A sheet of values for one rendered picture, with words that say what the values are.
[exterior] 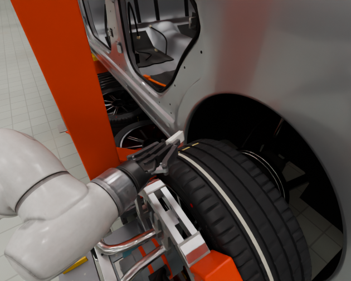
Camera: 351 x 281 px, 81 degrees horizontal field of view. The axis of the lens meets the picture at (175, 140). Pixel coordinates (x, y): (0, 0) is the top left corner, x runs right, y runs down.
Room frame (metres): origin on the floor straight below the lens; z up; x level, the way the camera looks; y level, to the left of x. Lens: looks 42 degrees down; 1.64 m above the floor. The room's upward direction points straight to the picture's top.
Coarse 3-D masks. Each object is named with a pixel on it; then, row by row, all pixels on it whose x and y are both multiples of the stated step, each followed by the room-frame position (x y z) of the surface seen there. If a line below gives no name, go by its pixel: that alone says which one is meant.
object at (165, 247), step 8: (168, 240) 0.24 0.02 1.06; (160, 248) 0.24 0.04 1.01; (168, 248) 0.24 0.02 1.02; (144, 256) 0.22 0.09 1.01; (152, 256) 0.22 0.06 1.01; (136, 264) 0.20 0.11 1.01; (144, 264) 0.20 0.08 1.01; (128, 272) 0.18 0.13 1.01; (136, 272) 0.18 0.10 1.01; (120, 280) 0.16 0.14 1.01; (128, 280) 0.16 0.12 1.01
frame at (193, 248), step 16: (144, 192) 0.36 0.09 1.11; (160, 192) 0.36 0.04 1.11; (144, 208) 0.50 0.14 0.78; (160, 208) 0.30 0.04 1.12; (176, 208) 0.30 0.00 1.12; (144, 224) 0.45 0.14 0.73; (192, 224) 0.26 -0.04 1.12; (176, 240) 0.22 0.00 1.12; (192, 240) 0.22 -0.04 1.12; (192, 256) 0.18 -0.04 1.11
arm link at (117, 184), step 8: (112, 168) 0.28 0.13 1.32; (104, 176) 0.25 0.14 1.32; (112, 176) 0.25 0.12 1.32; (120, 176) 0.25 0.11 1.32; (128, 176) 0.27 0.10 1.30; (104, 184) 0.23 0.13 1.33; (112, 184) 0.23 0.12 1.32; (120, 184) 0.24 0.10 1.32; (128, 184) 0.24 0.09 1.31; (112, 192) 0.22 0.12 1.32; (120, 192) 0.22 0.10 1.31; (128, 192) 0.23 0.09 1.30; (136, 192) 0.24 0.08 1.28; (120, 200) 0.21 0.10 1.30; (128, 200) 0.22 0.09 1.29; (120, 208) 0.20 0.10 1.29
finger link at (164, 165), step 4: (172, 148) 0.38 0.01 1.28; (176, 148) 0.38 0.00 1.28; (168, 152) 0.36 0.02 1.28; (172, 152) 0.36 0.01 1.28; (176, 152) 0.37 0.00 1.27; (168, 156) 0.34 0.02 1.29; (172, 156) 0.35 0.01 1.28; (176, 156) 0.37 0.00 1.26; (164, 160) 0.33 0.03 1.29; (168, 160) 0.33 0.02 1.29; (172, 160) 0.34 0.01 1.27; (164, 164) 0.31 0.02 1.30; (168, 164) 0.32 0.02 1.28; (164, 168) 0.30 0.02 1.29; (168, 168) 0.32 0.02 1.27; (168, 172) 0.30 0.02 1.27
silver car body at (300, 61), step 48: (96, 0) 2.70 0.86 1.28; (144, 0) 3.00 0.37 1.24; (192, 0) 0.92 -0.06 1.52; (240, 0) 0.66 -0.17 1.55; (288, 0) 0.55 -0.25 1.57; (336, 0) 0.47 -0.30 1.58; (96, 48) 2.30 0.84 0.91; (144, 48) 2.62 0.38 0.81; (192, 48) 0.92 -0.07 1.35; (240, 48) 0.63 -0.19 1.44; (288, 48) 0.51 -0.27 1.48; (336, 48) 0.43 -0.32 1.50; (144, 96) 1.29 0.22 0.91; (192, 96) 0.82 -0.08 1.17; (288, 96) 0.47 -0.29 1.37; (336, 96) 0.39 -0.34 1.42; (336, 144) 0.35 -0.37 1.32
